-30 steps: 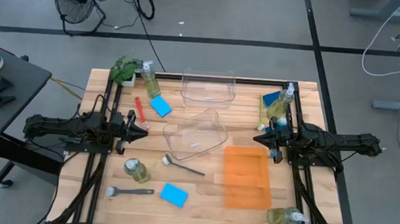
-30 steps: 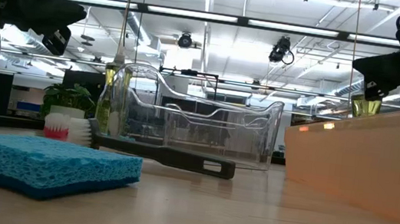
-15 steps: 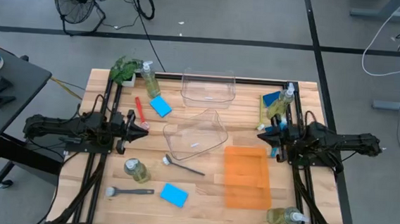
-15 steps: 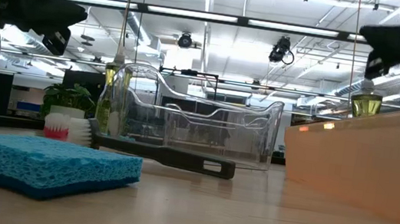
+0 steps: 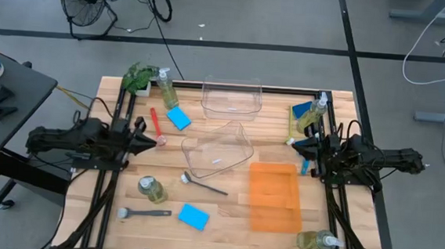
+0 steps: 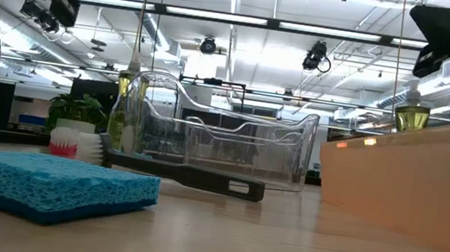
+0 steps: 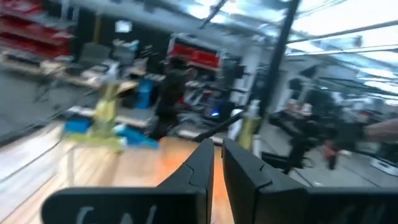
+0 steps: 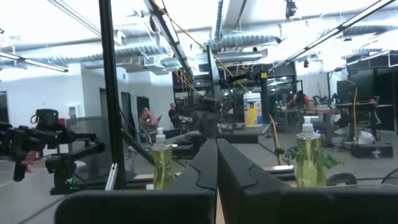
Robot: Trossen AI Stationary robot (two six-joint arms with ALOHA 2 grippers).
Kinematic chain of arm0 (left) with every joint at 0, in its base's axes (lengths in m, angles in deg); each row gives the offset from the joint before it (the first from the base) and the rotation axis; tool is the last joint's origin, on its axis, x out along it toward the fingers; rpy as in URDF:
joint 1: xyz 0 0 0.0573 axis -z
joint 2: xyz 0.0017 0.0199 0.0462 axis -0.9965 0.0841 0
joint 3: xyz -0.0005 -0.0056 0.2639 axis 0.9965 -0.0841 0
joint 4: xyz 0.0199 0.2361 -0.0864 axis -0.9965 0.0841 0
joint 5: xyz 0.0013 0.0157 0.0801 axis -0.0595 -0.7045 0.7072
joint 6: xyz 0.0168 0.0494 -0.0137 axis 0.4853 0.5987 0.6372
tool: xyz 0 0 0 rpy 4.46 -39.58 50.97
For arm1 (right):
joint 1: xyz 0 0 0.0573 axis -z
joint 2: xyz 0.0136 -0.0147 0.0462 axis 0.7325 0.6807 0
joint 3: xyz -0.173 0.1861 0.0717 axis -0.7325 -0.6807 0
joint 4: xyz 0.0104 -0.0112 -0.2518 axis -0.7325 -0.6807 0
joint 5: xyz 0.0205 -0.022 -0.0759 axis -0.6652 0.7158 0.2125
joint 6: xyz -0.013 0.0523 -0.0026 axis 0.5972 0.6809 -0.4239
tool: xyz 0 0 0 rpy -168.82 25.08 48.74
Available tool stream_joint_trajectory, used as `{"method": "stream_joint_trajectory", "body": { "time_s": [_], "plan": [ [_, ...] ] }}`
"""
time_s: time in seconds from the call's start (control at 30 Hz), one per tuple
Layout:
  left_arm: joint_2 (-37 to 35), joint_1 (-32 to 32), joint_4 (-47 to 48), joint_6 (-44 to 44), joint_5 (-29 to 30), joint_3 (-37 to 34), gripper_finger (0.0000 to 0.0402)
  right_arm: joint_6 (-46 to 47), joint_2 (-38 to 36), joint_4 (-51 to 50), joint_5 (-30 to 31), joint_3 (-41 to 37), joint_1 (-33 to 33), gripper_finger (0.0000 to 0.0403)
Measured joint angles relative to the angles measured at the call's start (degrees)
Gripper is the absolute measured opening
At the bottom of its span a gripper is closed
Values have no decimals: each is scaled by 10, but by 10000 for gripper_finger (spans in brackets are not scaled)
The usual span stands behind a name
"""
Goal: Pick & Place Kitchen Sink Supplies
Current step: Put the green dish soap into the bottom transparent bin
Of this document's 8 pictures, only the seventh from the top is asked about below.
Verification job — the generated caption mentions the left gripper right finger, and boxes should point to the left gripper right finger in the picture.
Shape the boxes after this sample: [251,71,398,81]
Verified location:
[221,138,398,224]

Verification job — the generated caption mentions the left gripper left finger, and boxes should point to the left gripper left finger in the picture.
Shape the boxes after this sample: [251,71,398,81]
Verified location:
[41,138,215,224]

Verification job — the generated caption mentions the clear yellow soap pump bottle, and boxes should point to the clear yellow soap pump bottle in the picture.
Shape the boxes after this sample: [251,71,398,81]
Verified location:
[91,63,122,139]
[235,99,264,152]

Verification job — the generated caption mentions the orange silicone mat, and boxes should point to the orange silicone mat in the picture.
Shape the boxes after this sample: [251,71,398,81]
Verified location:
[161,136,234,224]

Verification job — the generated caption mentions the white waste bin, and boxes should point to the white waste bin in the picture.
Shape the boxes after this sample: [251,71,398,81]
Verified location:
[226,108,245,141]

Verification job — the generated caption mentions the blue water jug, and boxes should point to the blue water jug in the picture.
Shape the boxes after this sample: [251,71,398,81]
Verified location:
[136,77,155,110]

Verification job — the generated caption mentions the wooden workbench top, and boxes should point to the wooden workbench top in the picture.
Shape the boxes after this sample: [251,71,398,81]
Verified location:
[0,54,141,94]

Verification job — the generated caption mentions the grey mesh office chair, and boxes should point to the grey mesh office chair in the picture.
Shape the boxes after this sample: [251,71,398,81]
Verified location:
[77,42,112,68]

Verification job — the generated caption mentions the white paper sign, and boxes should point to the white paper sign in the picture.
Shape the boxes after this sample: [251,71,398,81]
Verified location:
[114,20,133,34]

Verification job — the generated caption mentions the red bin shelf rack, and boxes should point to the red bin shelf rack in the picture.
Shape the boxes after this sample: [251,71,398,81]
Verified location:
[0,0,77,60]

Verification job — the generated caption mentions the black aluminium table frame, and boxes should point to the black aluminium table frame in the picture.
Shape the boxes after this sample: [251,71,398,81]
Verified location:
[0,0,312,187]

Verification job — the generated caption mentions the wire rack red bins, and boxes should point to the wire rack red bins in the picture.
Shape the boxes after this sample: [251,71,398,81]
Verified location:
[167,32,224,72]

